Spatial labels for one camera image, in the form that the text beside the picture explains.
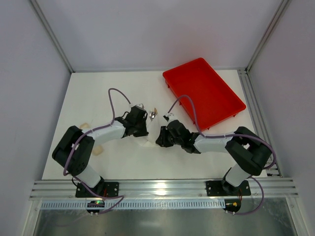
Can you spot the aluminium front rail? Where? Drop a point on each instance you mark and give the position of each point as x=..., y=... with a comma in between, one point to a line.
x=273, y=187

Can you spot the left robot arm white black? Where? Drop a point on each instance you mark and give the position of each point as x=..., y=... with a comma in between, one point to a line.
x=74, y=150

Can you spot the slotted white cable duct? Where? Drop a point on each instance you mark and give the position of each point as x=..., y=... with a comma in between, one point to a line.
x=134, y=204

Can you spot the aluminium frame post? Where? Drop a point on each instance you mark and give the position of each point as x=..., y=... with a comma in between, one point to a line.
x=279, y=13
x=42, y=18

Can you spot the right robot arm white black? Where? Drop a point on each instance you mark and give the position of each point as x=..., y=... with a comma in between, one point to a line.
x=248, y=151

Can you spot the right side aluminium rail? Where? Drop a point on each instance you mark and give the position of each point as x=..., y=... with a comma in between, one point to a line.
x=253, y=105

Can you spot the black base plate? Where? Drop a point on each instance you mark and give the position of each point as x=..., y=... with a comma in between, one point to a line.
x=103, y=188
x=217, y=188

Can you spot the right aluminium frame post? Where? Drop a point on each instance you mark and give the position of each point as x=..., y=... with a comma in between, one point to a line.
x=279, y=13

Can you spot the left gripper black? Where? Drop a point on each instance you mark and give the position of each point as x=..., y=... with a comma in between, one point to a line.
x=143, y=123

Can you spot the left aluminium frame post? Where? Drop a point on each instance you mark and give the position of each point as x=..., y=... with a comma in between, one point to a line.
x=42, y=18

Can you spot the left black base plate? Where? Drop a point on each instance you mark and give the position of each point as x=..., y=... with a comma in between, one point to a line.
x=103, y=188

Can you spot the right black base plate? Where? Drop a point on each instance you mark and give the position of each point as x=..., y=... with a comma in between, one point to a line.
x=217, y=188

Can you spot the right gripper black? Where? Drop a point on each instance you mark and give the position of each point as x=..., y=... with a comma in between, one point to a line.
x=164, y=137

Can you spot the silver spoon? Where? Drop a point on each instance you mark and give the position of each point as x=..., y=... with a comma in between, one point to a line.
x=150, y=116

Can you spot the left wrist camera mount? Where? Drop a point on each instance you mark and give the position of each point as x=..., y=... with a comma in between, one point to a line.
x=139, y=106

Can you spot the aluminium rail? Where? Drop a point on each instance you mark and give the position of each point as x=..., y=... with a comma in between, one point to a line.
x=273, y=187
x=253, y=105

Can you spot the white paper napkin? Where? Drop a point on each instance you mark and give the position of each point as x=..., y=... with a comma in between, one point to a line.
x=153, y=128

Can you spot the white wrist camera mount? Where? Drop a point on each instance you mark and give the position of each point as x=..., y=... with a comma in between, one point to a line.
x=169, y=117

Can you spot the red plastic tray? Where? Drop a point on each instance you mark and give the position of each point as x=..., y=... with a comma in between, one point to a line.
x=213, y=99

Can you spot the wooden utensil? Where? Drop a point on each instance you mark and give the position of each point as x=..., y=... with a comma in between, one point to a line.
x=97, y=150

